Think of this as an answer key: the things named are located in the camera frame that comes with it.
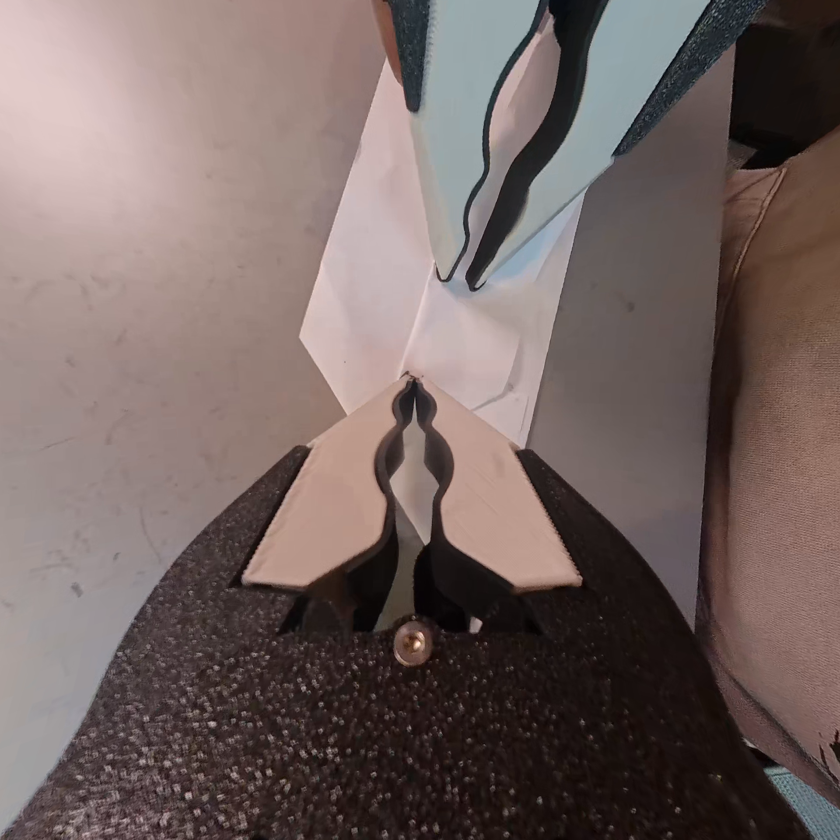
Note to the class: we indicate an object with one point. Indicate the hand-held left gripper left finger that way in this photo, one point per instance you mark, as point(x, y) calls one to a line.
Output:
point(321, 518)

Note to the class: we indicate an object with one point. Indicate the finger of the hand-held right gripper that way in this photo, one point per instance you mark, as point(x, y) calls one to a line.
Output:
point(617, 79)
point(459, 98)

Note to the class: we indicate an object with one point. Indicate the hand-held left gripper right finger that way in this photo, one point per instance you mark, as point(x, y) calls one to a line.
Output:
point(505, 525)

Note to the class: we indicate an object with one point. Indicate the white paper sheet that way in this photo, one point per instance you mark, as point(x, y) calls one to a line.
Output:
point(374, 295)

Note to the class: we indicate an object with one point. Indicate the grey desk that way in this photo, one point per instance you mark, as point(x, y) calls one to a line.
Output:
point(164, 262)

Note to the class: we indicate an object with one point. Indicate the beige printed hoodie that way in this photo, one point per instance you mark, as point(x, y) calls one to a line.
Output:
point(774, 394)

